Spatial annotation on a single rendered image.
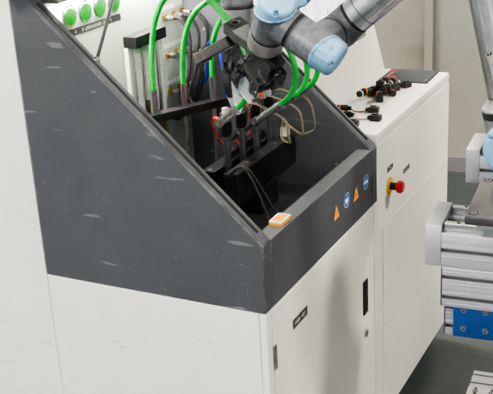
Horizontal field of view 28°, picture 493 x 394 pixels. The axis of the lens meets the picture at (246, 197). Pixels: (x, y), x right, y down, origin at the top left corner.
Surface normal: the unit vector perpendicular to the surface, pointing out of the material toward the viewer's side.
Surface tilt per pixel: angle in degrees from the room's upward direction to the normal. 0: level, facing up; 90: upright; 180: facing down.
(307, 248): 90
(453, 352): 0
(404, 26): 90
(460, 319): 90
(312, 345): 90
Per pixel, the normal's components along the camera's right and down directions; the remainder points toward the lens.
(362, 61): 0.85, -0.11
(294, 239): 0.89, 0.11
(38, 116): -0.45, 0.34
